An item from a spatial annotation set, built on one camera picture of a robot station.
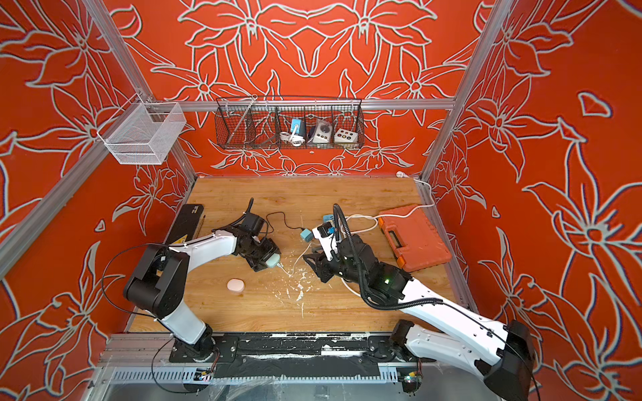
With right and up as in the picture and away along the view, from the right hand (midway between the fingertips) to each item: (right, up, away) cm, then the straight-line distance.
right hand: (302, 256), depth 68 cm
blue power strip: (+8, +8, +33) cm, 35 cm away
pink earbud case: (-25, -14, +18) cm, 33 cm away
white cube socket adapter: (+14, +41, +27) cm, 51 cm away
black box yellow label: (-51, +5, +34) cm, 62 cm away
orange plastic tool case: (+41, 0, +25) cm, 48 cm away
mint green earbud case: (-12, -7, +21) cm, 25 cm away
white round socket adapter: (+6, +41, +23) cm, 47 cm away
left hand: (-11, -5, +24) cm, 27 cm away
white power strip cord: (+46, +28, +53) cm, 76 cm away
